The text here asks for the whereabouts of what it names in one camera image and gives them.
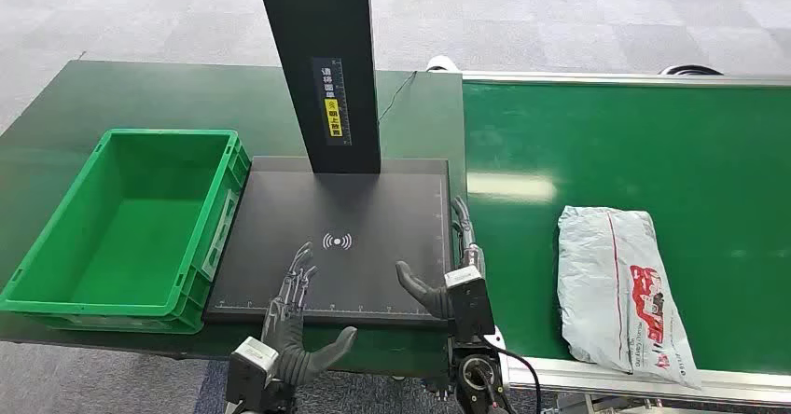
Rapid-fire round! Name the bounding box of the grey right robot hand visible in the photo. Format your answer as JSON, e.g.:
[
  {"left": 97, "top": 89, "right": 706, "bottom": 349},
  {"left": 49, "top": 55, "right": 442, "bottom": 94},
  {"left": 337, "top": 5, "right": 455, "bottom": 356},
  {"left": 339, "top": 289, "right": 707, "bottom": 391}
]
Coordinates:
[{"left": 395, "top": 196, "right": 490, "bottom": 323}]

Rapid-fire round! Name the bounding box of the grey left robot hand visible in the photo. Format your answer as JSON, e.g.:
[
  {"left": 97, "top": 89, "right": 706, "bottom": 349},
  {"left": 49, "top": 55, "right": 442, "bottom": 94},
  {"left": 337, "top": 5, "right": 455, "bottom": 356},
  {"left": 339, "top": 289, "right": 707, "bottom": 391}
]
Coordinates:
[{"left": 262, "top": 242, "right": 358, "bottom": 388}]

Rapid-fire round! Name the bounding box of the grey poly mailer package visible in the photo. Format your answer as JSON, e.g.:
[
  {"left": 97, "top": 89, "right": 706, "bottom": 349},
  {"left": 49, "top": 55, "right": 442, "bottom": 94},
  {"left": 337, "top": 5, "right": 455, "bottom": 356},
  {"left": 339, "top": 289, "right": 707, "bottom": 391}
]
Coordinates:
[{"left": 557, "top": 205, "right": 703, "bottom": 392}]

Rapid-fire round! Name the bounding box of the black inbound scanner machine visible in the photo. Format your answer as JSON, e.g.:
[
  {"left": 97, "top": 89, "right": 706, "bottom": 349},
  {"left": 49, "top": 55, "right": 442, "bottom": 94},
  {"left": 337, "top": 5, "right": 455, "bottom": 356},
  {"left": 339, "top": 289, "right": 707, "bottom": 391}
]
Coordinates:
[{"left": 203, "top": 0, "right": 459, "bottom": 330}]

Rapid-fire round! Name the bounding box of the green conveyor belt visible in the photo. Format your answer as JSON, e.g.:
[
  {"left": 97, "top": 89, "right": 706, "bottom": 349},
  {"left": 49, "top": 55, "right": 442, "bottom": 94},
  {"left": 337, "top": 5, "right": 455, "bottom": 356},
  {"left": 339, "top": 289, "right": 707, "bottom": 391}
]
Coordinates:
[{"left": 462, "top": 71, "right": 791, "bottom": 408}]

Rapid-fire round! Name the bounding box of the clear crate label pocket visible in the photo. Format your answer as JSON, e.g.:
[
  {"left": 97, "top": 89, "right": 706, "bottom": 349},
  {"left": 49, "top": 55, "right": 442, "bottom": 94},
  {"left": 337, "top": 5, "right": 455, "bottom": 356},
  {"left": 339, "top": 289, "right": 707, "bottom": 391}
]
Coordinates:
[{"left": 202, "top": 189, "right": 241, "bottom": 283}]

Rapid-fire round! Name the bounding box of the green plastic crate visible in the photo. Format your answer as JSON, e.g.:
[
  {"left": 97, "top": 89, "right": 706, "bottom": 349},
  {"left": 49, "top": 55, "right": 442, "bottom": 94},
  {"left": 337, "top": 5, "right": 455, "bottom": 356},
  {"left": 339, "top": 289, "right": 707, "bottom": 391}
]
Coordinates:
[{"left": 0, "top": 129, "right": 252, "bottom": 337}]

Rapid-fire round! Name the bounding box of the ruler label with yellow sticker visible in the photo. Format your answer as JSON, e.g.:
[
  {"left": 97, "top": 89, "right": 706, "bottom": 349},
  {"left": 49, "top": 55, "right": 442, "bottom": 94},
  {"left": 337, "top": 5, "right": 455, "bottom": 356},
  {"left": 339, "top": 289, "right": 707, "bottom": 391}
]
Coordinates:
[{"left": 311, "top": 57, "right": 354, "bottom": 148}]

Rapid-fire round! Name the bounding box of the white round object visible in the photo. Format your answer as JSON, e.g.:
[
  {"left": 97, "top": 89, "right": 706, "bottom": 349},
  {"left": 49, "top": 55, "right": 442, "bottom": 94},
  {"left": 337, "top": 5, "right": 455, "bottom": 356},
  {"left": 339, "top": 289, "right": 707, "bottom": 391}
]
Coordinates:
[{"left": 426, "top": 55, "right": 462, "bottom": 74}]

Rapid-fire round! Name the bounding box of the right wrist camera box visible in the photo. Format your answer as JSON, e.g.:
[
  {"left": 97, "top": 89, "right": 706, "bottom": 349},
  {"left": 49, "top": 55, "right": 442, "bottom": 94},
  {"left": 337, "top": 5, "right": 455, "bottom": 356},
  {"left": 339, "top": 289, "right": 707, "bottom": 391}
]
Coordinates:
[{"left": 444, "top": 266, "right": 496, "bottom": 344}]

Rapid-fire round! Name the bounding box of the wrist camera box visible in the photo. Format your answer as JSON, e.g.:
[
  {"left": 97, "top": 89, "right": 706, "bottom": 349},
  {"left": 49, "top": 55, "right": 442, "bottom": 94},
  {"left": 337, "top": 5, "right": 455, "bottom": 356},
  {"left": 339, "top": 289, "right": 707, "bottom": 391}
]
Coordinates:
[
  {"left": 444, "top": 266, "right": 496, "bottom": 344},
  {"left": 225, "top": 337, "right": 280, "bottom": 409}
]

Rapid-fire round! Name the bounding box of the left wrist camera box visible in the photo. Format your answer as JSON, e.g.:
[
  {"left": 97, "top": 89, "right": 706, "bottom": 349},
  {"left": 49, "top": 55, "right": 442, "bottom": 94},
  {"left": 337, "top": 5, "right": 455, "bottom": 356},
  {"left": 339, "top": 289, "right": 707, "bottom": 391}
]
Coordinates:
[{"left": 225, "top": 337, "right": 280, "bottom": 409}]

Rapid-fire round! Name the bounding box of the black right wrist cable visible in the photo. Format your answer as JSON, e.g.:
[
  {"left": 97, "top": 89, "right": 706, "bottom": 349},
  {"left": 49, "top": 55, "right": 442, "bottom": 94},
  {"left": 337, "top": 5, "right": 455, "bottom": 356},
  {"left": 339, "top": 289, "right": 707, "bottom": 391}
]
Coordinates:
[{"left": 493, "top": 343, "right": 544, "bottom": 414}]

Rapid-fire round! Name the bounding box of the thin black machine cable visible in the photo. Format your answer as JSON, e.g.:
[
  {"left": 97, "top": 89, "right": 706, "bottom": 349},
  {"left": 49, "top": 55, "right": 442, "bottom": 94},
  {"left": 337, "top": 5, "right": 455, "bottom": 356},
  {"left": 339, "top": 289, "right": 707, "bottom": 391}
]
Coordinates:
[{"left": 378, "top": 70, "right": 419, "bottom": 123}]

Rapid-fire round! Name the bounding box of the black cable coil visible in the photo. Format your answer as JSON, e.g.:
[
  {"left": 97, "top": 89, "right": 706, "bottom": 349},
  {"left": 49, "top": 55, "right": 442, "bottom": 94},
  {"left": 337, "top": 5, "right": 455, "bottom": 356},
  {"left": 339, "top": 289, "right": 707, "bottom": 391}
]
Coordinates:
[{"left": 658, "top": 63, "right": 724, "bottom": 77}]

